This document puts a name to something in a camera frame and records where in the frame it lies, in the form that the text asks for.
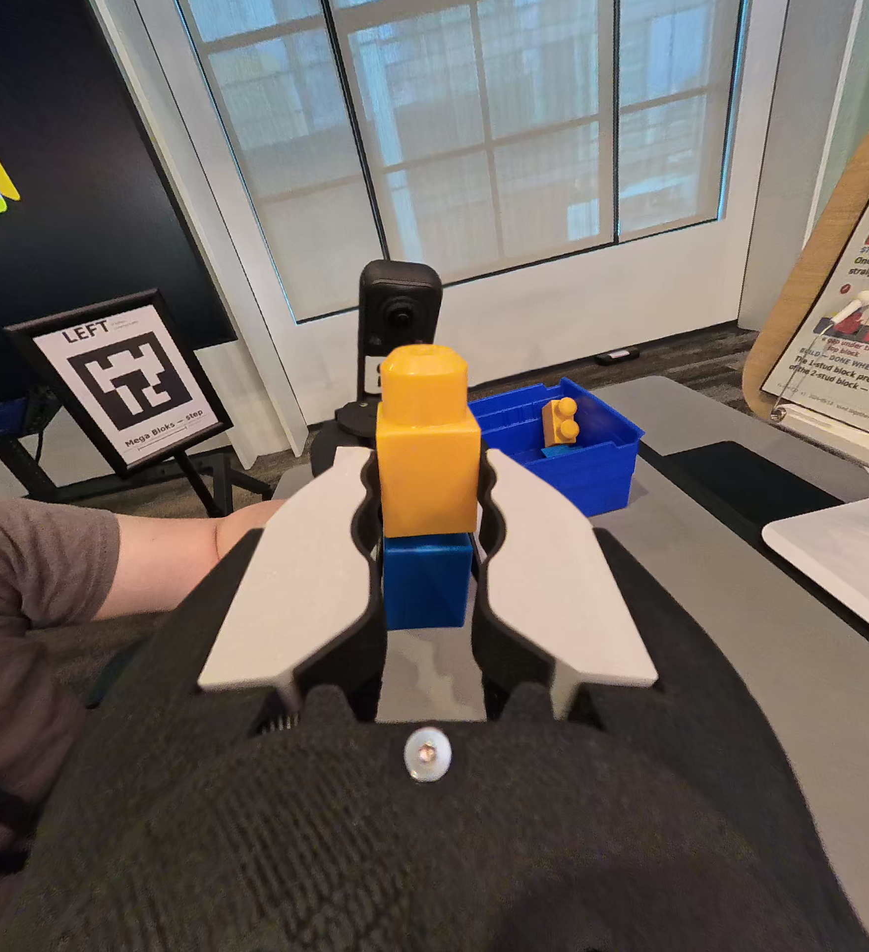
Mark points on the wooden instruction board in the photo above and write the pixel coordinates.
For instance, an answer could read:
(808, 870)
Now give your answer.
(798, 320)

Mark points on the orange two-stud mega block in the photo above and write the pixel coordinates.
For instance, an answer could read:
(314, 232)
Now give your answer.
(557, 424)

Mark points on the white stand base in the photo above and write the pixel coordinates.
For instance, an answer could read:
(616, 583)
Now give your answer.
(828, 543)

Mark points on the black floor device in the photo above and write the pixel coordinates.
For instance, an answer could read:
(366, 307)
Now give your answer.
(618, 355)

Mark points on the blue plastic bin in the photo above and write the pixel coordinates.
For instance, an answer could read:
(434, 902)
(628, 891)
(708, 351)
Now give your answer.
(598, 476)

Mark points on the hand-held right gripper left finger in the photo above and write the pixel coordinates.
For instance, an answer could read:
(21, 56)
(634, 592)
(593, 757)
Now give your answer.
(285, 595)

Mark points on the black monitor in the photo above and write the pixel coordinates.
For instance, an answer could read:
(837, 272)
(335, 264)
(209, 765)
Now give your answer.
(70, 111)

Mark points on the black sign stand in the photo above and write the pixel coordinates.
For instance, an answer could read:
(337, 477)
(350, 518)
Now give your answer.
(204, 491)

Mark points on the blue mega block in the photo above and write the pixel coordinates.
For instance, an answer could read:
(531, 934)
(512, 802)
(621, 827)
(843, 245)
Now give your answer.
(427, 587)
(557, 451)

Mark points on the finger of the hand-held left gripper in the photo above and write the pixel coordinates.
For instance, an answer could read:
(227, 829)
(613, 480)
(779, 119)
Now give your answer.
(477, 556)
(345, 461)

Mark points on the framed tag sign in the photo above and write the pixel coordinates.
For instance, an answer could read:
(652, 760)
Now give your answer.
(129, 372)

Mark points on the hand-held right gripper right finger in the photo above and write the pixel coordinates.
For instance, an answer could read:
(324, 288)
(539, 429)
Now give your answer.
(568, 595)

